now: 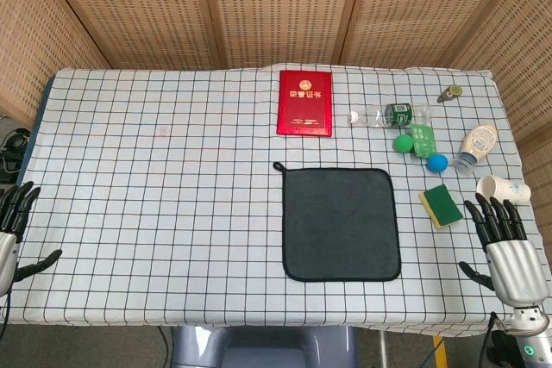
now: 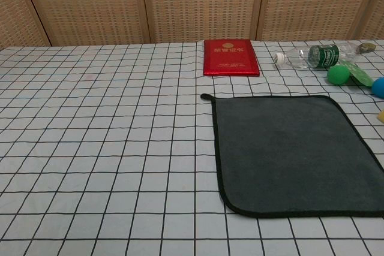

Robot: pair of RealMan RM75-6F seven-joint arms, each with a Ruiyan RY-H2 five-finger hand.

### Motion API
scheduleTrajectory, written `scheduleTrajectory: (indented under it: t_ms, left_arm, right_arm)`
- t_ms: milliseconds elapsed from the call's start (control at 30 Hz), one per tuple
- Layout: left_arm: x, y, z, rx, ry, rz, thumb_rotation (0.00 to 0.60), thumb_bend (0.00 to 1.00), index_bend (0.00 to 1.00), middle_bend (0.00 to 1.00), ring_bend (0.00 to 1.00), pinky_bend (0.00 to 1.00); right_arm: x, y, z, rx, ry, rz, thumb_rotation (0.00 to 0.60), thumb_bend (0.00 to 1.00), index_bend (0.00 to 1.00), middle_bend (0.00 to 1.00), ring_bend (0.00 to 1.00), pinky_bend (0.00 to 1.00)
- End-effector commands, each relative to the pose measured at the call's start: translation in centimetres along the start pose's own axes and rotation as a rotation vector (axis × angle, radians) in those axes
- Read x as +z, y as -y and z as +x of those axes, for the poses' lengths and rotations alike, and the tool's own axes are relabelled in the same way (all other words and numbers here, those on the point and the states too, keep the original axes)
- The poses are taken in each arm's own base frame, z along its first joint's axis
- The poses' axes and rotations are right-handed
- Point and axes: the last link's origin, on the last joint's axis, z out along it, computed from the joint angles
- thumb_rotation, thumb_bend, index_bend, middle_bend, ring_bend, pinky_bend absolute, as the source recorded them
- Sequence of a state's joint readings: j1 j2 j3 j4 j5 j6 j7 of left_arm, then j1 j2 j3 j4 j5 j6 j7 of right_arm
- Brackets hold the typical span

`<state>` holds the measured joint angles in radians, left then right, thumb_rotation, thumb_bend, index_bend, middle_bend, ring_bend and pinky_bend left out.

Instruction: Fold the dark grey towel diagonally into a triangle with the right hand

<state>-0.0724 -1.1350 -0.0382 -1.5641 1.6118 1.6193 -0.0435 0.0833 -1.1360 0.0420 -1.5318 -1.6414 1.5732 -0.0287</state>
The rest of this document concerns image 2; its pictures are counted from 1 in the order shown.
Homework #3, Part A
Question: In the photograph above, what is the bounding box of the yellow black cloth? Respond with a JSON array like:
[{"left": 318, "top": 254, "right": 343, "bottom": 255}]
[{"left": 200, "top": 93, "right": 384, "bottom": 219}]

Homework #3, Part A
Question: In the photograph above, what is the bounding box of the white black grid tablecloth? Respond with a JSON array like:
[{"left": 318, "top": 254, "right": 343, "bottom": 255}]
[{"left": 0, "top": 39, "right": 384, "bottom": 256}]

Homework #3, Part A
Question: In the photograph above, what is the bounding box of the green ball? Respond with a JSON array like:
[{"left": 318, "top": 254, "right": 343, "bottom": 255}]
[{"left": 326, "top": 65, "right": 351, "bottom": 85}]

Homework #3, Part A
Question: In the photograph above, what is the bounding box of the blue ball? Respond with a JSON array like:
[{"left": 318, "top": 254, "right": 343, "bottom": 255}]
[{"left": 371, "top": 77, "right": 384, "bottom": 98}]

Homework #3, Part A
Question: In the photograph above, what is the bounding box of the woven bamboo folding screen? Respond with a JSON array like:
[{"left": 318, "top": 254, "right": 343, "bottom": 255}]
[{"left": 0, "top": 0, "right": 384, "bottom": 50}]

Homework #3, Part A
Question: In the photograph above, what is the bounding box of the clear bottle with green label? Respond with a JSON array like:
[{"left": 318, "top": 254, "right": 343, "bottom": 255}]
[{"left": 273, "top": 42, "right": 361, "bottom": 71}]

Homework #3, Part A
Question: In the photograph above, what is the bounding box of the green snack packet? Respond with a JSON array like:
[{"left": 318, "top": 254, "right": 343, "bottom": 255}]
[{"left": 338, "top": 59, "right": 374, "bottom": 86}]

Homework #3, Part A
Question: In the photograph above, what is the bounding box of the red certificate book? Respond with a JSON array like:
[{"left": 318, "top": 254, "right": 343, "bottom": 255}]
[{"left": 202, "top": 38, "right": 260, "bottom": 77}]

